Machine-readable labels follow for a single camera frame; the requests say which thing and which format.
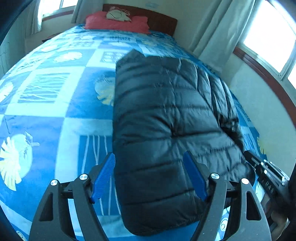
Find dark wooden headboard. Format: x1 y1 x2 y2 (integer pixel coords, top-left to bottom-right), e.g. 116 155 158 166
103 4 178 37

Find bright bedroom window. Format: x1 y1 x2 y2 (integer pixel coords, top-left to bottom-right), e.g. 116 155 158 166
38 0 78 18

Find small printed cushion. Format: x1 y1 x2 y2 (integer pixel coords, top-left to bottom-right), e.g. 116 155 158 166
106 9 132 22

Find dark wooden nightstand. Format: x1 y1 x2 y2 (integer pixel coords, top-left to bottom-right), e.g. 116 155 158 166
42 33 60 43

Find wall power socket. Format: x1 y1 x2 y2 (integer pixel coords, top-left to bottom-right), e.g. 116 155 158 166
145 1 159 9

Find red pillow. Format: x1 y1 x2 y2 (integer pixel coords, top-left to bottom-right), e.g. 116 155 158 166
84 11 150 34

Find blue patterned bed sheet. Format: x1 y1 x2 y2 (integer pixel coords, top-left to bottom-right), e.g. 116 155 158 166
0 24 273 241

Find grey window curtain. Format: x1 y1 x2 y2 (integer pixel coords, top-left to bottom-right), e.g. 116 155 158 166
189 0 255 73

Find black quilted puffer jacket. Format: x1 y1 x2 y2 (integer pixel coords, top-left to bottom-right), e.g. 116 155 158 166
112 50 255 236

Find person right hand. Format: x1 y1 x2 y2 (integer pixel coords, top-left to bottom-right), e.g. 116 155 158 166
261 194 288 240

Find glass panel wardrobe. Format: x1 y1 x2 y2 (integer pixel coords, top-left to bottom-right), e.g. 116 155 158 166
1 20 25 78

